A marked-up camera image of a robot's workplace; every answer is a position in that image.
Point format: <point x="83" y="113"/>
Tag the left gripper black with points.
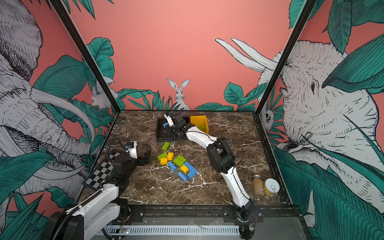
<point x="146" y="158"/>

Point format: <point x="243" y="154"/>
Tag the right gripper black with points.
<point x="169" y="131"/>

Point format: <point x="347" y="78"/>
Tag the blue lego bottom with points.
<point x="183" y="176"/>

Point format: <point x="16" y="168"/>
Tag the yellow lego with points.
<point x="184" y="169"/>
<point x="170" y="156"/>
<point x="164" y="161"/>

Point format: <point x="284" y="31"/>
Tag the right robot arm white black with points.
<point x="222" y="160"/>

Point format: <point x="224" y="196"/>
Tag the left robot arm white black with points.
<point x="90" y="216"/>

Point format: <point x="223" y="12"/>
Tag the middle black bin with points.
<point x="180" y="128"/>

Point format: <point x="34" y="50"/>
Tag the black bin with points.
<point x="180" y="128"/>
<point x="160" y="135"/>

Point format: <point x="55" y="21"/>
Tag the left black bin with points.
<point x="160" y="135"/>

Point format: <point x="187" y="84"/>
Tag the green lego left small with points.
<point x="162" y="156"/>

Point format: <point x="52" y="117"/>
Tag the yellow bin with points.
<point x="200" y="120"/>

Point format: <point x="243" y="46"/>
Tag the yellow lego beside green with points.
<point x="170" y="156"/>

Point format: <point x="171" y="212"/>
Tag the large green lego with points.
<point x="179" y="161"/>

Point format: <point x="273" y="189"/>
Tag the large blue lego centre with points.
<point x="192" y="170"/>

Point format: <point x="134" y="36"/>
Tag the checkerboard calibration plate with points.
<point x="98" y="176"/>

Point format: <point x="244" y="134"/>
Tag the glass jar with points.
<point x="257" y="185"/>

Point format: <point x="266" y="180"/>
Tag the yellow can white lid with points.
<point x="271" y="187"/>

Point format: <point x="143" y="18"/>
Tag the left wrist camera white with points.
<point x="132" y="149"/>

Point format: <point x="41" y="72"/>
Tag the black front rail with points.
<point x="228" y="213"/>

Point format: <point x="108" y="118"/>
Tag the white slotted cable duct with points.
<point x="168" y="230"/>

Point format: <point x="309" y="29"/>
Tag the left black frame post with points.
<point x="67" y="21"/>

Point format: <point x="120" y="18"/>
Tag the black frame post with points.
<point x="67" y="21"/>
<point x="299" y="25"/>

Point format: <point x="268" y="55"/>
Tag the right black frame post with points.
<point x="299" y="25"/>

